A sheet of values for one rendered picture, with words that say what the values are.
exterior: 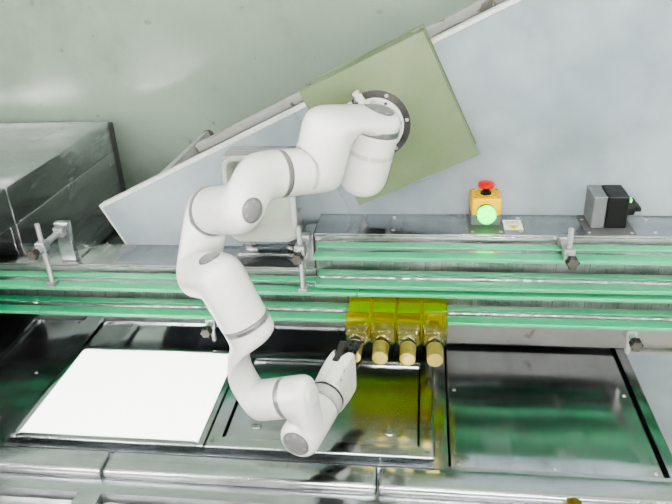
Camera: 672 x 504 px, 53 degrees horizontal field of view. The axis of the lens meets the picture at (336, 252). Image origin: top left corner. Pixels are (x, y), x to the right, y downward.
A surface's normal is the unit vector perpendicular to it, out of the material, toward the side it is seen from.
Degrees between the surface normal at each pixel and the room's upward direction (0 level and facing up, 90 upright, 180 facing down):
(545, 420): 91
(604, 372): 90
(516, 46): 0
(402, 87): 2
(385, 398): 90
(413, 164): 2
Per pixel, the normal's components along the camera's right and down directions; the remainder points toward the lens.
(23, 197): 0.99, 0.01
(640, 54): -0.12, 0.45
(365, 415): -0.05, -0.90
